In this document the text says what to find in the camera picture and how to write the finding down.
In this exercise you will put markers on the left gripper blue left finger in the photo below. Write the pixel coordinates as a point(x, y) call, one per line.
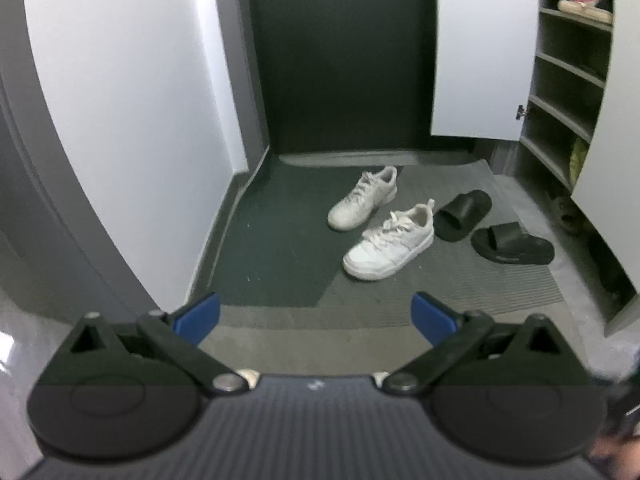
point(194, 321)

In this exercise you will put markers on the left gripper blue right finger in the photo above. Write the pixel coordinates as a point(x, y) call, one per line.
point(434, 320)

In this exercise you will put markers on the cream clog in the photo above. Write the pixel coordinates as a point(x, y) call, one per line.
point(252, 377)
point(379, 378)

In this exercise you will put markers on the person's hand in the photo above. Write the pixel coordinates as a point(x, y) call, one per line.
point(616, 450)

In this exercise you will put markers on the black slide sandal back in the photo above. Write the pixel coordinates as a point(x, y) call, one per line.
point(457, 219)

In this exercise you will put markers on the black slide sandal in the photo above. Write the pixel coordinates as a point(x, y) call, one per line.
point(508, 243)
point(457, 219)

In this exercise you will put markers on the black slide sandal front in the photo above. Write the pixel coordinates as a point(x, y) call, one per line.
point(508, 243)

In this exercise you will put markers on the dark green floor mat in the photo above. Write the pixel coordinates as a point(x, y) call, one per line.
point(279, 251)

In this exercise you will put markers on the dark shoe under cabinet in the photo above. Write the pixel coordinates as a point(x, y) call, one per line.
point(567, 215)

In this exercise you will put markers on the right white cabinet door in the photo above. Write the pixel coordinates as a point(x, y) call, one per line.
point(607, 189)

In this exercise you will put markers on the white cabinet door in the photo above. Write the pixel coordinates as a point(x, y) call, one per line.
point(485, 56)
point(607, 189)

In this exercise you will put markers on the yellow-green shoe on shelf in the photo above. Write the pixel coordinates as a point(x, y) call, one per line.
point(577, 159)

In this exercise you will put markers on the dark entrance door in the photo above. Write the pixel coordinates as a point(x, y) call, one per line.
point(346, 75)

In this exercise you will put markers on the left white cabinet door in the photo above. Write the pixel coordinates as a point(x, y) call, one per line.
point(485, 56)

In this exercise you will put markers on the grey shoe cabinet shelves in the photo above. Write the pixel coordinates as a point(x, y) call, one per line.
point(572, 56)

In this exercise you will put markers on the pink white sneaker on shelf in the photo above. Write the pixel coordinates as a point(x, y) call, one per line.
point(595, 10)

